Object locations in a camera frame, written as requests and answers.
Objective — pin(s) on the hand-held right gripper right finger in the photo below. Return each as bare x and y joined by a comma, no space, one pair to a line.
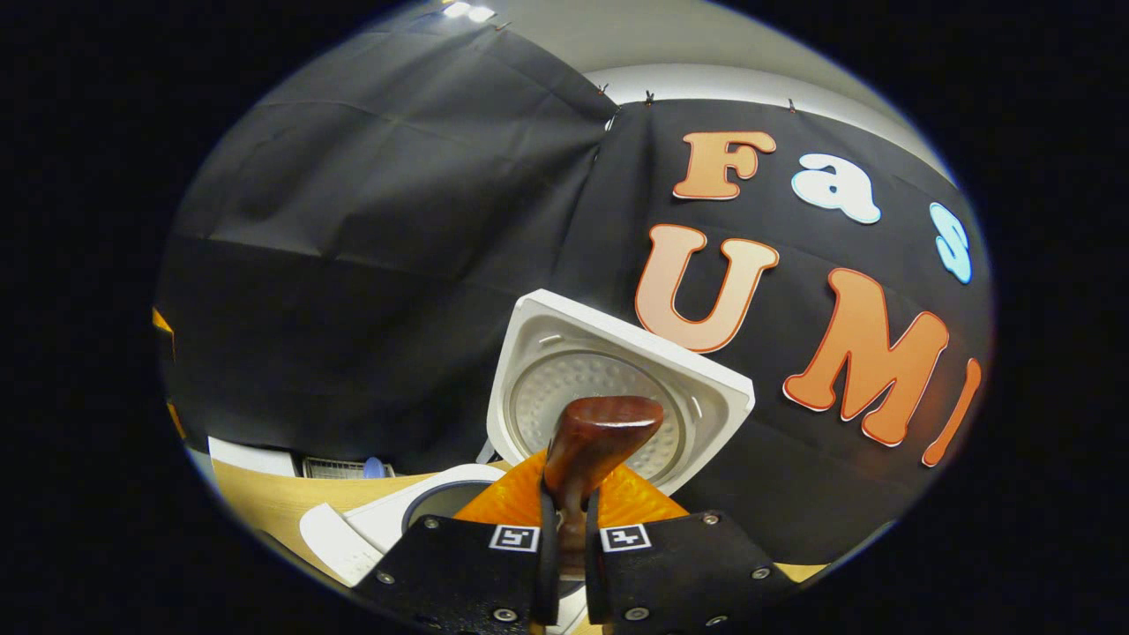
688,573

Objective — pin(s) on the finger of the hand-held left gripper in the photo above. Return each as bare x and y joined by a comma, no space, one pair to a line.
164,331
177,420

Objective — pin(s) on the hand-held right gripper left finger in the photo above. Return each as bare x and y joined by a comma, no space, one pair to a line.
459,573

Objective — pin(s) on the brown wooden spoon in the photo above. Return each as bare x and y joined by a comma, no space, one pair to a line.
609,428

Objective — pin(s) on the white rice cooker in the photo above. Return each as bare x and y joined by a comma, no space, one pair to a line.
538,326

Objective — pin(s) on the white box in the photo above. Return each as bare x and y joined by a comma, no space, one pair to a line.
251,457

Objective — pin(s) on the white paper sheet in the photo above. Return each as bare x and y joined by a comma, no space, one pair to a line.
340,542

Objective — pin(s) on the blue round object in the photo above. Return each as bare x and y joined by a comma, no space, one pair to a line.
374,467

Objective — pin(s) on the white grid object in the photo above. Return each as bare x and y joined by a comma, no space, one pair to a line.
331,467

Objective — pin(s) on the black backdrop cloth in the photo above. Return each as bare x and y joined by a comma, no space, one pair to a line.
353,265

